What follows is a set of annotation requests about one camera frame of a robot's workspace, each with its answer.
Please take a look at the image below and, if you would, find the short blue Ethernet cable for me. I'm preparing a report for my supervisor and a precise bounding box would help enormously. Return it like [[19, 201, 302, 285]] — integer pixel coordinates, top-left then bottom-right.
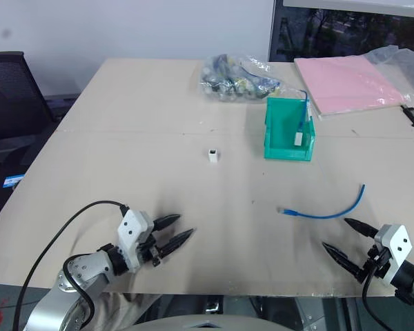
[[277, 183, 367, 219], [298, 89, 313, 134]]

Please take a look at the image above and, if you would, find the empty clear plastic bag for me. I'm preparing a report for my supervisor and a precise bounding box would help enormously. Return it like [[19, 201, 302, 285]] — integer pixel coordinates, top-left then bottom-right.
[[363, 44, 414, 105]]

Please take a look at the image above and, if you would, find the dark framed window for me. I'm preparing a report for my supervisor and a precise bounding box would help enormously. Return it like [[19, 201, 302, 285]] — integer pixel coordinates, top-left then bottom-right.
[[268, 0, 414, 63]]

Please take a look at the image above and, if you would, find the blue label card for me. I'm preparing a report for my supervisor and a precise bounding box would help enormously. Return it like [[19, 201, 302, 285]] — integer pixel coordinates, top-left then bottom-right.
[[2, 174, 25, 188]]

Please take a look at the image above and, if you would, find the green plastic bin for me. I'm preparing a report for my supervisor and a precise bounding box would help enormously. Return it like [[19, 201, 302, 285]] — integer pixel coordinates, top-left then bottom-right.
[[263, 96, 315, 162]]

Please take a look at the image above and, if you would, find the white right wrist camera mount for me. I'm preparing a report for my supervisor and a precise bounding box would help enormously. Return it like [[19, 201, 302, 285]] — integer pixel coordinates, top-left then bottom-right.
[[373, 223, 413, 287]]

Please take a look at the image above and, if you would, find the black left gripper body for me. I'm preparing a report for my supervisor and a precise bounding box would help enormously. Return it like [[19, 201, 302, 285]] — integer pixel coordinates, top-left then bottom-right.
[[139, 233, 164, 268]]

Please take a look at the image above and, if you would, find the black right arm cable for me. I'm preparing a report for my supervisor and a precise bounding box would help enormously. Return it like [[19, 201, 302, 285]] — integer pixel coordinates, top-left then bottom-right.
[[361, 268, 384, 331]]

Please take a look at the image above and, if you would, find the clear bag of parts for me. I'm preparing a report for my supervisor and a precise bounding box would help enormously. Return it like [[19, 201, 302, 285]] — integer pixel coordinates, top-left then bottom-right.
[[199, 54, 310, 104]]

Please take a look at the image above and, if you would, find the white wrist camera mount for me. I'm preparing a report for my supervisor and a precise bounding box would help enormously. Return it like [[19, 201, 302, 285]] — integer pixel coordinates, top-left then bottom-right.
[[117, 209, 157, 274], [373, 223, 413, 287]]

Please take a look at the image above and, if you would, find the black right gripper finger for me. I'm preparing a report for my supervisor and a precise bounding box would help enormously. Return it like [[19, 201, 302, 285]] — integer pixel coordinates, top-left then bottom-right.
[[344, 217, 381, 240], [322, 241, 362, 279]]

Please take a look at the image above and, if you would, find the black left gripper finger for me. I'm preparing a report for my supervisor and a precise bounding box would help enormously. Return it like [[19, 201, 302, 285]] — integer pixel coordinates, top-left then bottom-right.
[[153, 214, 182, 232], [158, 228, 197, 258]]

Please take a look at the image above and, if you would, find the black office chair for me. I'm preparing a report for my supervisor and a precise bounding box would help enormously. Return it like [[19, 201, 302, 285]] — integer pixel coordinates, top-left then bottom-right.
[[0, 51, 79, 194]]

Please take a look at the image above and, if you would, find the pink flat board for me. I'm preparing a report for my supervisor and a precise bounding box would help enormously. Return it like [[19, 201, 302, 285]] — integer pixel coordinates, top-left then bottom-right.
[[293, 55, 407, 121]]

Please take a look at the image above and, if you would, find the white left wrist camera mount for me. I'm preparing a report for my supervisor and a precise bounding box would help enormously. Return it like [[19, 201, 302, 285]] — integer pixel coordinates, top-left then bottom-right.
[[117, 209, 157, 274]]

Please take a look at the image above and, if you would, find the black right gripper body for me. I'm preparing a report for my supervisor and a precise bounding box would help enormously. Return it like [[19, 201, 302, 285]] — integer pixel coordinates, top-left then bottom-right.
[[356, 240, 393, 285]]

